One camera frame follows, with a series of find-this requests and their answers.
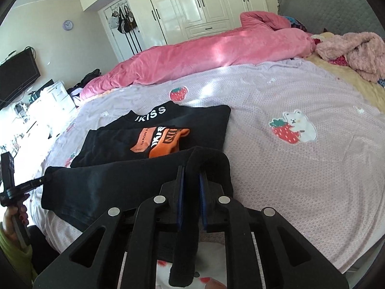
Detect light pink fuzzy garment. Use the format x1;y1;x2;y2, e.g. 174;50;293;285
315;32;384;83

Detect white wardrobe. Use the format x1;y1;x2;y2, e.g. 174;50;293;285
80;0;268;48

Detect white drawer cabinet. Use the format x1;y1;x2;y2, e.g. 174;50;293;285
27;82;76;122

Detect dark clothes pile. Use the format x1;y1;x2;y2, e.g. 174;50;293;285
67;69;101;95

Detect purple wall clock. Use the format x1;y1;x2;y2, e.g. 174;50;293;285
62;20;74;31

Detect white door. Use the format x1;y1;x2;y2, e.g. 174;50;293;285
98;0;147;62

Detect black wall television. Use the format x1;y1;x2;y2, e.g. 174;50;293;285
0;47;40;109

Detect hanging bags on door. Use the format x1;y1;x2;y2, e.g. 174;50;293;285
108;5;137;34

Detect lilac strawberry bed sheet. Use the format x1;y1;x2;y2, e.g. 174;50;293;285
39;59;384;272

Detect pink plush blanket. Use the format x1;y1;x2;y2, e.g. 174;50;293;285
80;11;315;100

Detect yellow blanket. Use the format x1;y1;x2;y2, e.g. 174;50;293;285
307;32;384;112

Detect right hand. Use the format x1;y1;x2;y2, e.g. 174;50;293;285
197;277;227;289

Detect left hand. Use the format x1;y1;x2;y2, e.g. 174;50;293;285
1;194;29;248

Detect black IKISS t-shirt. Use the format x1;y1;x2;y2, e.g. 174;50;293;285
41;102;233;287

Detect grey quilted headboard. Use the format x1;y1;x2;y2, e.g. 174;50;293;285
277;0;384;37

